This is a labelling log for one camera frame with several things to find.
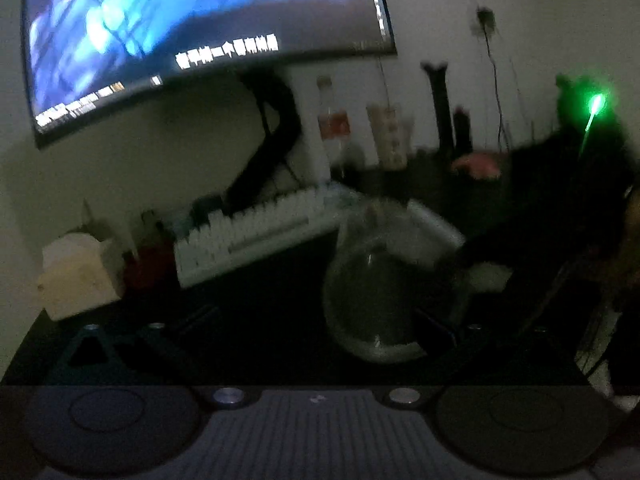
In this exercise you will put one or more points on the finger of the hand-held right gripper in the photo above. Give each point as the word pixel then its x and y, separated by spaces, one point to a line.
pixel 465 255

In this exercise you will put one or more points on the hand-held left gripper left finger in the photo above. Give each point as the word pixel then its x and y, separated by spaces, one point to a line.
pixel 197 330

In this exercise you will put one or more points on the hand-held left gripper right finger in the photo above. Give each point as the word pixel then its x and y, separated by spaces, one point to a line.
pixel 432 332

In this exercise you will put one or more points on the clear glass jar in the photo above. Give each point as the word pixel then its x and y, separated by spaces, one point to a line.
pixel 370 290

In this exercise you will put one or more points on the dark red box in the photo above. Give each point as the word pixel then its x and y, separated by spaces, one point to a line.
pixel 150 267

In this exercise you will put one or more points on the pink object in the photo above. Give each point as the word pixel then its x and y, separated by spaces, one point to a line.
pixel 477 165

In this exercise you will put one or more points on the small dark bottle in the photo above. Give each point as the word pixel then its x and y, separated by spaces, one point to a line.
pixel 462 132

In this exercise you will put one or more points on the white mechanical keyboard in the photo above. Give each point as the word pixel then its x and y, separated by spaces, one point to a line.
pixel 260 240

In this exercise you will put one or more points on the beige tissue box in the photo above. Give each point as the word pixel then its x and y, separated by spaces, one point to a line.
pixel 80 280

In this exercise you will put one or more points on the black forked stand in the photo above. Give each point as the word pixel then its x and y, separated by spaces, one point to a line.
pixel 440 110

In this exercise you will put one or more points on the patterned paper cup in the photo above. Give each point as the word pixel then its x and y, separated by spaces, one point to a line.
pixel 391 135

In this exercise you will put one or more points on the red label plastic bottle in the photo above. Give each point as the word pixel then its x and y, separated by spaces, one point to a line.
pixel 332 125

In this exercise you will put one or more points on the curved computer monitor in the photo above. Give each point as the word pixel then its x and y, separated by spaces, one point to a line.
pixel 200 25

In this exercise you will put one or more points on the wall socket plug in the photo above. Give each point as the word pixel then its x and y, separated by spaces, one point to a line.
pixel 485 19

